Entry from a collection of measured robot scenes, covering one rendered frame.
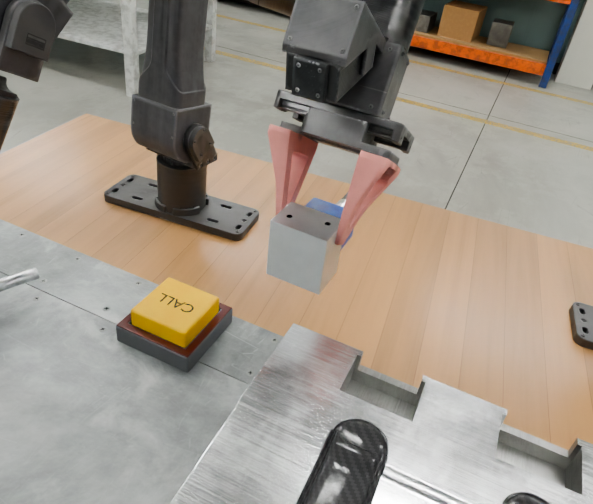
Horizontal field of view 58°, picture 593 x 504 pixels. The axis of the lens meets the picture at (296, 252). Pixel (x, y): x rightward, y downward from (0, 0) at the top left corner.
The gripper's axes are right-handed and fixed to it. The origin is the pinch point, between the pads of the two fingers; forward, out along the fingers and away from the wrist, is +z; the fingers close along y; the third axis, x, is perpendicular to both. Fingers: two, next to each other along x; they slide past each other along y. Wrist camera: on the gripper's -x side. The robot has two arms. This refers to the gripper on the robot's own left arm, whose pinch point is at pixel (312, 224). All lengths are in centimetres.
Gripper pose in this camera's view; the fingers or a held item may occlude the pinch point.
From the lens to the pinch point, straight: 43.3
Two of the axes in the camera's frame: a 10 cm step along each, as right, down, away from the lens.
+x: 3.4, -0.3, 9.4
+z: -3.1, 9.4, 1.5
